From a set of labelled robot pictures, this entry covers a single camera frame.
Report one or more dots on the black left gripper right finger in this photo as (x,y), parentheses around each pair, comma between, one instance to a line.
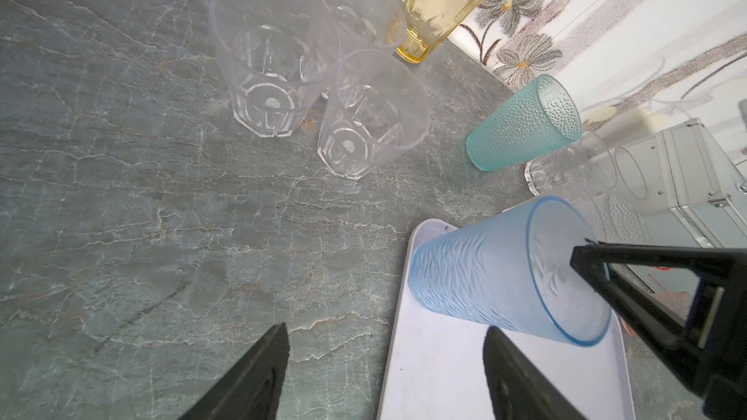
(517,389)

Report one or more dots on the silver metal first-aid case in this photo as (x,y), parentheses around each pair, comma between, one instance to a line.
(685,188)

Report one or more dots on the lilac plastic tray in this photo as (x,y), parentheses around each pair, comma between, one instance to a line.
(441,367)

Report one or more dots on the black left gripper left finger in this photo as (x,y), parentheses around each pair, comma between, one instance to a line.
(251,389)

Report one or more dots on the teal dotted plastic tumbler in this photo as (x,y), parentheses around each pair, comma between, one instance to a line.
(540,118)

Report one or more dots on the clear faceted glass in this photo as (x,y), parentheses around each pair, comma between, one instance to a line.
(277,57)
(377,110)
(362,24)

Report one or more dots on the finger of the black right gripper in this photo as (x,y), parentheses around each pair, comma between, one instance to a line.
(703,341)

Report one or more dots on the blue frosted plastic tumbler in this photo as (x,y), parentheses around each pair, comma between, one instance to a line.
(513,271)

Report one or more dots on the clear tall tumbler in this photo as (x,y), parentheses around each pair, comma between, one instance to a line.
(587,162)
(610,213)

